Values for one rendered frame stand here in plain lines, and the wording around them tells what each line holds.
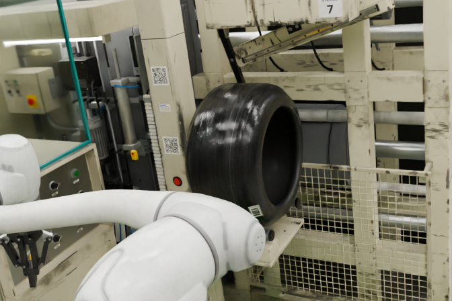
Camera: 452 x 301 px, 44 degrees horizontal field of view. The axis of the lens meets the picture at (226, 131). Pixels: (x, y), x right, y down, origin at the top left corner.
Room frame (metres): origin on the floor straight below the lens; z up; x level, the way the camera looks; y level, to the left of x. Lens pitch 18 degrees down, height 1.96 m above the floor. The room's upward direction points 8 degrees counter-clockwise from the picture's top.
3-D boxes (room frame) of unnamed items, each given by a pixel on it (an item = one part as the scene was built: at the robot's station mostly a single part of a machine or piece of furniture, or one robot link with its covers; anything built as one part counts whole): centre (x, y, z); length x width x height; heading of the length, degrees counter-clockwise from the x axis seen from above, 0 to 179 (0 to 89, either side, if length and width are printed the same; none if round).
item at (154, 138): (2.22, 0.28, 1.19); 0.05 x 0.04 x 0.48; 150
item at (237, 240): (0.83, 0.05, 1.51); 0.18 x 0.14 x 0.13; 52
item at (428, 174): (2.26, -0.40, 0.65); 0.90 x 0.02 x 0.70; 60
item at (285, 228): (2.09, -0.04, 0.80); 0.37 x 0.36 x 0.02; 150
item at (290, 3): (2.28, -0.29, 1.71); 0.61 x 0.25 x 0.15; 60
